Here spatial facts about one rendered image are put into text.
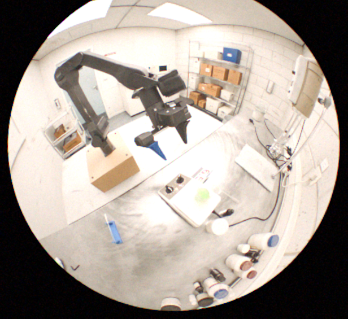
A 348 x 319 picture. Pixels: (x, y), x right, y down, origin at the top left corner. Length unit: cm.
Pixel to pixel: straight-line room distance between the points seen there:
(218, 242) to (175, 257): 16
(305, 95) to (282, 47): 223
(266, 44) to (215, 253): 285
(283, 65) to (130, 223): 285
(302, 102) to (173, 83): 46
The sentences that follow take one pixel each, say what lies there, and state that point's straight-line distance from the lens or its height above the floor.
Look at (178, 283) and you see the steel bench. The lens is 51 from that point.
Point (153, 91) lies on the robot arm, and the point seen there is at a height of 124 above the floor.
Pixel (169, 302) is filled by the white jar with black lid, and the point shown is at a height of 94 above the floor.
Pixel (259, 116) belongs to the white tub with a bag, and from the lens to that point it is 116.
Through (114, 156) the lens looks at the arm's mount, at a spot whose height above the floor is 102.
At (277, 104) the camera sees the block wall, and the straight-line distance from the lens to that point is 258.
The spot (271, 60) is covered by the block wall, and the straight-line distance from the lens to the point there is 260.
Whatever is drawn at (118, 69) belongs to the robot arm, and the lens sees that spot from 29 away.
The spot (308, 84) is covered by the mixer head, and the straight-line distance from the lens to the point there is 50.
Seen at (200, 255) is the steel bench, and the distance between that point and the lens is 46.
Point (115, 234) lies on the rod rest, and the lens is 48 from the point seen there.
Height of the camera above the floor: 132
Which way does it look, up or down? 47 degrees down
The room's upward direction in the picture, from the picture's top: straight up
